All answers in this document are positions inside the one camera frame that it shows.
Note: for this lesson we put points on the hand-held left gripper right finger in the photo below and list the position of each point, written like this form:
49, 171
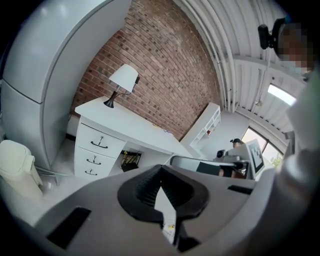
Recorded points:
197, 197

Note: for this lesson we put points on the grey refrigerator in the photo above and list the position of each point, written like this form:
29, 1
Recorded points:
50, 62

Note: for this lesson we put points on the teal dustpan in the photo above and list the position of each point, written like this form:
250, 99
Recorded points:
52, 175

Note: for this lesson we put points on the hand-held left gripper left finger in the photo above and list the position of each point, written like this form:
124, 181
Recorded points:
127, 197

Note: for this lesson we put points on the white desk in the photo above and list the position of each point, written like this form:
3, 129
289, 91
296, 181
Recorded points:
135, 125

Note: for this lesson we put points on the cream lidded trash bin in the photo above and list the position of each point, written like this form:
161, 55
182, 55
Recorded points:
17, 170

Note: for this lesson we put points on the ceiling light panel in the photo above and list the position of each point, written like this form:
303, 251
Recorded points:
281, 93

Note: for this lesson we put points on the person's head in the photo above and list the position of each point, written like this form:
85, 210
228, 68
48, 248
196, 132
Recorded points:
296, 47

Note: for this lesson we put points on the black head-worn camera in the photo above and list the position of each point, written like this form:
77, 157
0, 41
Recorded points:
265, 35

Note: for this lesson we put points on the black wall plug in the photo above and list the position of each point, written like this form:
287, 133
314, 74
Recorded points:
137, 80

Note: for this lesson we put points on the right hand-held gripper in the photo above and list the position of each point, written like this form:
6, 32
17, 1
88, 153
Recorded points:
185, 162

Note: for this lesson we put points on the white shade table lamp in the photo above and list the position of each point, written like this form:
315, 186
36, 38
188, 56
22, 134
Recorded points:
125, 76

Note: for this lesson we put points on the white ceiling pipes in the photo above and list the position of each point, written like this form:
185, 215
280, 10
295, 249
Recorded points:
222, 55

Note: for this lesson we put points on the white bookcase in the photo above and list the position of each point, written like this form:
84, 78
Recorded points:
207, 120

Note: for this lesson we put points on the window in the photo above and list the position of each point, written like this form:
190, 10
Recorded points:
260, 142

